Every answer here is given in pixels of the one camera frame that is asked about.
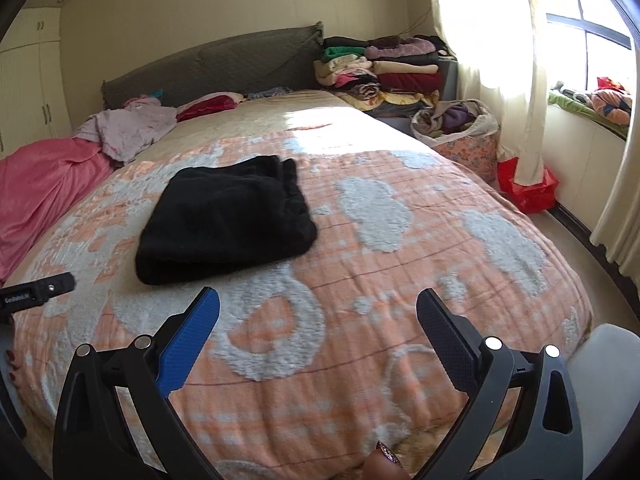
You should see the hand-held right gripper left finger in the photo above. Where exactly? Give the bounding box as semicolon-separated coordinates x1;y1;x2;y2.
52;285;223;480

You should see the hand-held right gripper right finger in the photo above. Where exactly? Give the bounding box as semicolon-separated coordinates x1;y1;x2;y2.
415;287;586;480

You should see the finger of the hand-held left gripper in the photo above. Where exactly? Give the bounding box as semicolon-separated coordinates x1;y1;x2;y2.
35;272;77;306

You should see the black sweater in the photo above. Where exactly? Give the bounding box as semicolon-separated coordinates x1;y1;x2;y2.
135;155;318;286

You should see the white bag of clothes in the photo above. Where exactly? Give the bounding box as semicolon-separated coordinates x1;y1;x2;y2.
411;99;501;148

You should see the stack of folded clothes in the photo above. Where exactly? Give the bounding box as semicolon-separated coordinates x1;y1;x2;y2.
313;35;448;111

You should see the person's left hand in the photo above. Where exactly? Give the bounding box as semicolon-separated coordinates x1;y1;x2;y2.
4;350;27;392

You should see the person's right hand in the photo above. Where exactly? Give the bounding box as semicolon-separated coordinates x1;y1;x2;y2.
362;441;413;480

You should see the peach patterned bed blanket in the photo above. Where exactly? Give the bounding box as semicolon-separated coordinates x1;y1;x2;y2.
2;90;593;480

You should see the pink blanket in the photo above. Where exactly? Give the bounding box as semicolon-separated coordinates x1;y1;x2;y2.
0;137;118;283

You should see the white padded chair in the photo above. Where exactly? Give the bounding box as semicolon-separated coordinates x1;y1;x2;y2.
567;323;640;480

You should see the red plastic bag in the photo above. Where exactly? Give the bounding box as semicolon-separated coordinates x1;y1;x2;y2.
496;156;560;214

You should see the lavender garment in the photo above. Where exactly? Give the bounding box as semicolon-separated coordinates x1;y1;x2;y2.
72;96;178;163

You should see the floral storage box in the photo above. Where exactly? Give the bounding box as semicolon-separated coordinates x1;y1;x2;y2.
435;132;501;183

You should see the white wardrobe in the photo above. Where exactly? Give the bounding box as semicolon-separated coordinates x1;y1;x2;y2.
0;7;73;161

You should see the cream curtain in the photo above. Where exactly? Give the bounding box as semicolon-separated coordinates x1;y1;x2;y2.
427;0;551;186
590;25;640;281

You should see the red pillow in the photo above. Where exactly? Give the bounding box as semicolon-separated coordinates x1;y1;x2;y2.
176;91;246;122

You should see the grey bedside cabinet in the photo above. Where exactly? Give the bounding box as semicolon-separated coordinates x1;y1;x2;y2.
437;56;460;108

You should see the dark patterned pillow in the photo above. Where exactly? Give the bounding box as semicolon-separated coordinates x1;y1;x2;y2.
245;86;293;101

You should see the grey padded headboard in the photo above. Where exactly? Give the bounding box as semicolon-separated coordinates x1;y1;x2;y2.
101;21;325;111

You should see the colourful windowsill cloth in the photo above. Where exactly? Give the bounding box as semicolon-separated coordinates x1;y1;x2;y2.
585;76;633;126

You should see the window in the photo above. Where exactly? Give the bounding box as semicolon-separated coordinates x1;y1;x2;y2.
545;0;636;91

